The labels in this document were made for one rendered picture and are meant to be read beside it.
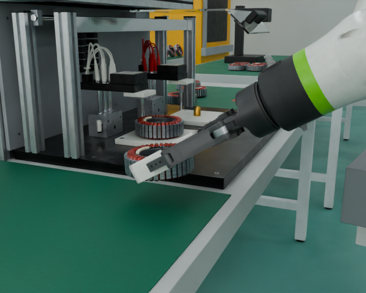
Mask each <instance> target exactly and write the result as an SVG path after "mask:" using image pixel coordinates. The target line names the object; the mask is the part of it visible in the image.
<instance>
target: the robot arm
mask: <svg viewBox="0 0 366 293"><path fill-rule="evenodd" d="M264 59H265V61H266V62H267V67H266V69H264V68H263V70H262V71H261V72H260V73H259V76H258V82H257V81H256V82H254V83H253V84H251V85H248V86H247V87H245V88H243V89H241V90H239V91H238V92H237V93H236V96H235V103H236V106H237V108H238V110H237V111H234V109H233V108H232V109H230V110H228V111H226V112H224V113H223V114H221V115H219V116H218V118H216V119H215V120H213V121H212V122H210V123H207V124H205V125H204V126H203V128H200V129H199V130H198V131H197V132H198V133H197V132H196V131H193V132H191V133H189V134H187V135H185V136H183V137H181V138H179V139H177V140H176V141H174V142H172V143H177V144H175V145H173V146H172V147H170V148H165V147H164V145H162V146H161V147H160V149H161V150H159V151H157V152H155V153H153V154H151V155H150V156H148V157H146V158H144V159H142V160H140V161H138V162H136V163H134V164H133V165H131V166H129V168H130V170H131V173H132V174H133V176H134V178H135V180H136V181H137V183H141V182H143V181H145V180H147V179H149V178H151V177H153V176H155V175H157V174H159V173H161V172H163V171H165V170H168V169H170V168H173V167H174V166H175V165H177V164H179V163H181V162H183V161H184V160H186V159H188V158H190V157H192V156H194V155H196V154H198V153H200V152H201V151H204V150H205V149H207V148H210V147H212V146H217V145H219V144H221V143H223V142H224V141H226V140H231V139H234V138H236V137H237V136H239V135H240V133H242V132H244V131H245V129H244V127H246V128H247V129H248V130H249V131H250V132H251V133H252V134H253V135H254V136H255V137H258V138H262V137H264V136H266V135H269V134H271V133H273V132H275V131H277V130H279V129H280V128H282V129H284V130H286V131H291V130H294V129H296V128H298V127H300V128H302V130H303V131H306V130H308V129H307V126H306V125H307V123H309V122H311V121H313V120H315V119H317V118H319V117H322V116H324V115H326V114H328V113H331V112H333V111H334V110H337V109H339V108H342V107H344V106H346V105H349V104H351V103H355V102H358V101H362V100H365V99H366V0H358V1H357V4H356V7H355V9H354V12H353V13H352V14H351V15H349V16H348V17H346V18H345V19H343V20H342V21H341V22H340V23H339V24H338V25H337V26H336V27H334V28H333V29H332V30H331V31H330V32H328V33H327V34H325V35H324V36H323V37H321V38H320V39H319V40H317V41H316V42H314V43H312V44H311V45H309V46H307V47H305V48H303V49H302V50H300V51H298V52H296V53H294V54H293V55H291V56H289V57H287V58H285V59H284V60H279V62H278V61H276V62H275V61H274V60H273V58H272V56H271V54H270V53H269V54H268V55H266V56H264Z"/></svg>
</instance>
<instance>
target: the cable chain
mask: <svg viewBox="0 0 366 293"><path fill-rule="evenodd" d="M97 37H98V33H77V38H97ZM90 42H91V43H92V44H98V40H97V39H85V40H78V45H87V44H89V43H90ZM88 47H89V45H88V46H84V47H78V51H79V52H86V53H78V56H79V59H86V60H79V65H80V74H85V71H86V69H84V67H86V66H87V58H88V52H87V51H88ZM95 57H96V58H97V57H99V53H98V52H97V53H96V54H95ZM90 64H94V58H92V60H91V63H90ZM85 65H86V66H85ZM90 67H91V69H90V70H89V72H95V71H94V65H90Z"/></svg>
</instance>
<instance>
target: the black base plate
mask: <svg viewBox="0 0 366 293"><path fill-rule="evenodd" d="M200 110H202V111H211V112H226V111H228V110H230V109H224V108H209V107H200ZM178 111H180V106H179V105H169V104H166V105H164V115H171V114H173V113H175V112H178ZM136 119H138V111H137V108H134V109H131V110H128V111H125V112H123V113H122V121H123V131H122V132H120V133H117V134H115V135H113V136H110V137H108V138H102V137H92V136H89V128H88V124H87V125H85V126H83V132H84V151H85V155H84V156H80V157H79V158H78V159H72V158H71V157H69V158H65V157H64V146H63V133H61V134H58V135H55V136H53V137H49V138H47V139H45V150H44V151H40V152H39V153H32V152H25V146H23V147H21V148H17V149H14V153H15V159H17V160H25V161H29V162H37V163H45V164H50V165H57V166H65V167H73V168H78V169H85V170H93V171H101V172H105V173H113V174H121V175H125V176H127V175H126V173H125V164H124V154H125V153H126V152H128V151H129V150H130V149H132V148H134V147H137V146H130V145H120V144H115V139H116V138H118V137H121V136H122V135H125V134H127V133H130V132H132V131H134V130H135V120H136ZM200 128H203V126H190V125H184V129H188V130H199V129H200ZM244 129H245V131H244V132H242V133H240V135H239V136H237V137H236V138H234V139H231V140H226V141H224V142H223V143H221V144H219V145H217V146H211V147H210V148H207V149H205V150H204V151H201V152H200V153H198V154H196V155H194V156H193V159H194V169H193V170H192V171H191V172H190V173H188V174H186V175H185V176H183V177H179V178H175V179H173V180H172V179H169V180H166V179H165V180H164V181H168V182H173V183H181V184H189V185H196V186H201V187H209V188H216V189H221V190H223V189H224V188H225V187H226V186H227V185H228V184H229V183H230V182H231V181H232V180H233V179H234V178H235V177H236V176H237V175H238V173H239V172H240V171H241V170H242V169H243V168H244V167H245V166H246V165H247V164H248V163H249V162H250V161H251V160H252V159H253V157H254V156H255V155H256V154H257V153H258V152H259V151H260V150H261V148H262V147H263V146H265V144H266V143H267V142H268V141H269V140H270V139H271V138H272V137H273V136H274V135H275V133H276V132H277V131H278V130H277V131H275V132H273V133H271V134H269V135H266V136H264V137H262V138H258V137H255V136H254V135H253V134H252V133H251V132H250V131H249V130H248V129H247V128H246V127H244Z"/></svg>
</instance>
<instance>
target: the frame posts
mask: <svg viewBox="0 0 366 293"><path fill-rule="evenodd" d="M53 12H54V21H55V36H56V51H57V60H58V76H59V91H60V107H61V115H62V130H63V146H64V157H65V158H69V157H71V158H72V159H78V158H79V157H80V156H84V155H85V151H84V132H83V122H82V104H81V85H80V66H79V56H78V38H77V19H76V10H53ZM11 13H12V21H13V32H14V39H15V51H16V62H17V74H18V81H19V92H20V104H21V115H22V122H23V133H24V145H25V152H32V153H39V152H40V151H44V150H45V139H44V126H43V118H42V105H41V91H40V78H39V71H38V58H37V45H36V37H35V26H32V22H31V11H28V10H12V11H11ZM184 20H190V29H189V30H184V64H186V72H187V78H193V79H194V82H193V83H190V84H186V85H184V107H190V108H192V107H194V106H195V61H196V16H184ZM155 45H156V46H157V48H158V51H159V57H160V64H161V65H162V64H166V63H167V31H155ZM156 96H164V105H166V104H167V80H156Z"/></svg>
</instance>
